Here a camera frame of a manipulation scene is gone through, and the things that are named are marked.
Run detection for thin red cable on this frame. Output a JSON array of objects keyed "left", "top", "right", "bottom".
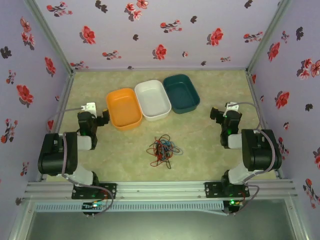
[{"left": 146, "top": 134, "right": 182, "bottom": 168}]

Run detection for orange plastic bin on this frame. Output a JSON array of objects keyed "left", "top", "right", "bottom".
[{"left": 105, "top": 87, "right": 144, "bottom": 132}]

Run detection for teal plastic bin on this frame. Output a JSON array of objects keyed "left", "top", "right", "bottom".
[{"left": 162, "top": 74, "right": 201, "bottom": 115}]

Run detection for white plastic bin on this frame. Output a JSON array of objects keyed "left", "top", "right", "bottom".
[{"left": 134, "top": 79, "right": 172, "bottom": 122}]

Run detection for grey metal sheet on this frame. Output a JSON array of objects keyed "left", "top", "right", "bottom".
[{"left": 24, "top": 211, "right": 300, "bottom": 240}]

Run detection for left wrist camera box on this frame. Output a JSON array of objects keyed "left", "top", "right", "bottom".
[{"left": 80, "top": 101, "right": 96, "bottom": 116}]

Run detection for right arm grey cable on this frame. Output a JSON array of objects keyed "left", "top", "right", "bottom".
[{"left": 225, "top": 101, "right": 280, "bottom": 216}]

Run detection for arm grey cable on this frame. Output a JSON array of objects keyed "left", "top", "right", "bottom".
[
  {"left": 46, "top": 106, "right": 114, "bottom": 216},
  {"left": 225, "top": 101, "right": 280, "bottom": 216}
]

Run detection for aluminium side rail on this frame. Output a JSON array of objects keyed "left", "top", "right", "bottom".
[
  {"left": 37, "top": 72, "right": 76, "bottom": 182},
  {"left": 246, "top": 71, "right": 285, "bottom": 180}
]

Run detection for left arm grey cable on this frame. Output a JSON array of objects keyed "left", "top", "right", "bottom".
[{"left": 46, "top": 106, "right": 114, "bottom": 216}]

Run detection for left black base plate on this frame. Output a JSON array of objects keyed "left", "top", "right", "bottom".
[{"left": 71, "top": 183, "right": 118, "bottom": 200}]

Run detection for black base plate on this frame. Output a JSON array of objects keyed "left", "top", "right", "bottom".
[
  {"left": 204, "top": 181, "right": 250, "bottom": 198},
  {"left": 71, "top": 183, "right": 118, "bottom": 200}
]

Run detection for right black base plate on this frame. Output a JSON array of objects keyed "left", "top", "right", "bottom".
[{"left": 204, "top": 181, "right": 250, "bottom": 198}]

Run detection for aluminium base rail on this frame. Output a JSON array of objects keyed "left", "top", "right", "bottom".
[{"left": 24, "top": 181, "right": 297, "bottom": 200}]

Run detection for aluminium corner post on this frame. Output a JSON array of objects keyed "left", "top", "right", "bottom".
[
  {"left": 246, "top": 0, "right": 293, "bottom": 73},
  {"left": 23, "top": 0, "right": 76, "bottom": 75}
]

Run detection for white slotted cable duct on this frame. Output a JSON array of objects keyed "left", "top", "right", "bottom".
[{"left": 33, "top": 201, "right": 225, "bottom": 212}]

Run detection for aluminium lower frame bar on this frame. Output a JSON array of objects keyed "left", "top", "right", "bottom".
[
  {"left": 8, "top": 199, "right": 36, "bottom": 240},
  {"left": 284, "top": 197, "right": 311, "bottom": 240}
]

